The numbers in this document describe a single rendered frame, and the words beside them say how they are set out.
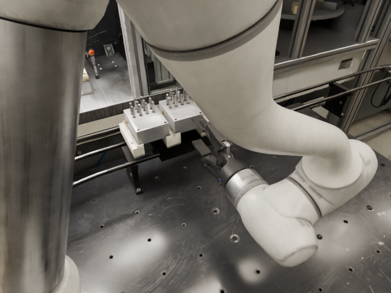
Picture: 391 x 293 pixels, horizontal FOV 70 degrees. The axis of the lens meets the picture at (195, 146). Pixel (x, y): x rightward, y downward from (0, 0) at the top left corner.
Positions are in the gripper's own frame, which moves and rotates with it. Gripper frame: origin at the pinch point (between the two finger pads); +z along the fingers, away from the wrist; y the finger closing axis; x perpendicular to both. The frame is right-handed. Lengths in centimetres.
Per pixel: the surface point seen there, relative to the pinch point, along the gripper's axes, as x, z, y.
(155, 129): 11.2, 5.5, 1.6
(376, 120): -200, 55, -91
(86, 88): 24.5, 35.9, 3.4
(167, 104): 4.0, 14.5, 3.0
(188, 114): 0.1, 7.3, 2.5
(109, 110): 20.0, 25.5, -0.7
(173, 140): 6.3, 4.9, -3.7
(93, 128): 23, 152, -90
